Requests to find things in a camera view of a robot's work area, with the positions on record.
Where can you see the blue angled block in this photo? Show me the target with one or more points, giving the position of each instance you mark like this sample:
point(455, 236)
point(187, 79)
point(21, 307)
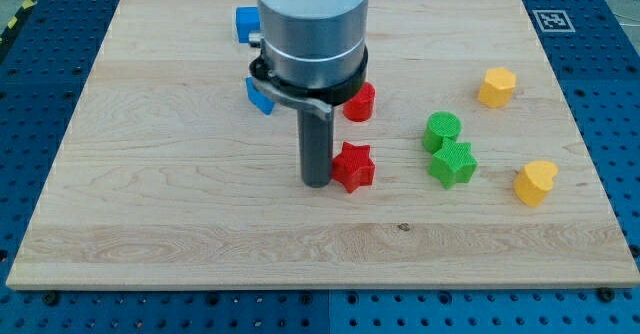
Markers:
point(258, 99)

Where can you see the yellow heart block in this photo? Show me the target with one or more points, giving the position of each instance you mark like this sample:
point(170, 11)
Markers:
point(534, 181)

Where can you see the wooden board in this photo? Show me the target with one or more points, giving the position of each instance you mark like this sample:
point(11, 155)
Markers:
point(168, 178)

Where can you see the black yellow hazard tape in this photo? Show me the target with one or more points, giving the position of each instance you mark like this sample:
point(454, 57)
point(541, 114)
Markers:
point(16, 23)

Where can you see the red star block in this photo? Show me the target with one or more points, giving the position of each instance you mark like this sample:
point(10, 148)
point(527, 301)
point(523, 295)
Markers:
point(353, 167)

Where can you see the green cylinder block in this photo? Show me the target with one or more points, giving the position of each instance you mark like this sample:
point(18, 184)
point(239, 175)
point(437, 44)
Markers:
point(440, 125)

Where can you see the red cylinder block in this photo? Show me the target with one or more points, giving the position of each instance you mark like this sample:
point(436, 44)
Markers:
point(360, 107)

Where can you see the white fiducial marker tag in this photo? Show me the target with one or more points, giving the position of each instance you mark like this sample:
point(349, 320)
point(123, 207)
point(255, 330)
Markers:
point(553, 21)

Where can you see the green star block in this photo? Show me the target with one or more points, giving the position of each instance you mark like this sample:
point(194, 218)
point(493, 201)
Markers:
point(453, 163)

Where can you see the yellow hexagon block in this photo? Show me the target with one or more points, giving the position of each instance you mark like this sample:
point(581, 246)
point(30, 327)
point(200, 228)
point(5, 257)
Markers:
point(497, 87)

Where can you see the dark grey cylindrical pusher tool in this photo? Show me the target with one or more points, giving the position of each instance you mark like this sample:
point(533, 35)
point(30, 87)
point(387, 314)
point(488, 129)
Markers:
point(316, 149)

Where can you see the blue cube block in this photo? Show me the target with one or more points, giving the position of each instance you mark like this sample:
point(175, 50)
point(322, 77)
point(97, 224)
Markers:
point(247, 20)

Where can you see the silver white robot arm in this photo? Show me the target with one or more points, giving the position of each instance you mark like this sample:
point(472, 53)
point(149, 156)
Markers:
point(313, 53)

